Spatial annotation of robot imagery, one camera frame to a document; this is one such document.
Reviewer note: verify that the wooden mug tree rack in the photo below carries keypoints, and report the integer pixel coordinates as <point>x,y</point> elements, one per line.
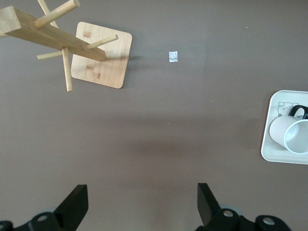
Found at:
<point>108,67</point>

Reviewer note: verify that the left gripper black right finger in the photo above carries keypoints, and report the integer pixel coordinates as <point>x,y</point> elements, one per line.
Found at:
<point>209,209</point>

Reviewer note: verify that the cream rabbit print tray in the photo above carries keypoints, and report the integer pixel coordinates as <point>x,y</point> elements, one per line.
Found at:
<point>274,156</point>

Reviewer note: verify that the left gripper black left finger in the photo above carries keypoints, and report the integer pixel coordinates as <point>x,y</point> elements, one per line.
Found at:
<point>72,207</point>

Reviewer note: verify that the small clear tape piece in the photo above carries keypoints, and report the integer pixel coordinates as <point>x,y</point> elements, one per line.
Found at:
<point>173,56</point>

